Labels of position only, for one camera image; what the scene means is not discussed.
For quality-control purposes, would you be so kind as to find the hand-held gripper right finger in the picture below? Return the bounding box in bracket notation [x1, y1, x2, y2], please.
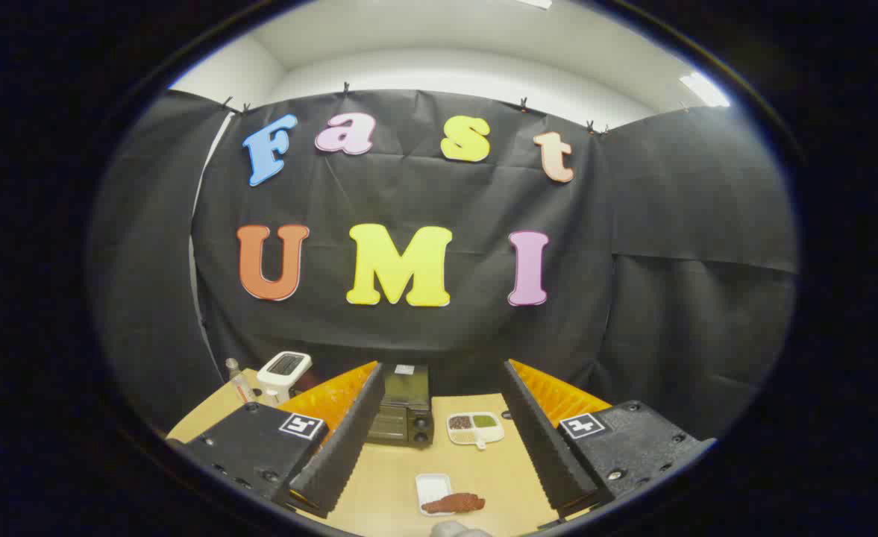
[500, 359, 717, 523]

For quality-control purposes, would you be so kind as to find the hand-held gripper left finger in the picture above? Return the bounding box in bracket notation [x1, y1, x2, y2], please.
[166, 361, 386, 519]

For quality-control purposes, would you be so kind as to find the black toaster oven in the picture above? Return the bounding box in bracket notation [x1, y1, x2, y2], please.
[366, 364, 435, 448]

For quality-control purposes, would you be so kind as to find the brown meat steak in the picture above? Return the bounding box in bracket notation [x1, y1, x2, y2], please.
[421, 492, 486, 515]

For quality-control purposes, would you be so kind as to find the white bread toaster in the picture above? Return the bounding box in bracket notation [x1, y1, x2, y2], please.
[257, 351, 313, 403]

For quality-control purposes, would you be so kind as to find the white divided grain tray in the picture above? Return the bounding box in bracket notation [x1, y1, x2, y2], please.
[447, 412, 505, 450]

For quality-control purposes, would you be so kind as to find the white plastic tray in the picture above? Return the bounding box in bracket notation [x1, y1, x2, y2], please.
[416, 473, 454, 517]

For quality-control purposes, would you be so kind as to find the small glass bottle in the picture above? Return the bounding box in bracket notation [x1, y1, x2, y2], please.
[225, 359, 257, 403]

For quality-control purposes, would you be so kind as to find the ceiling light panel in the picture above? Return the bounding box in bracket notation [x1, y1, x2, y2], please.
[679, 71, 730, 107]

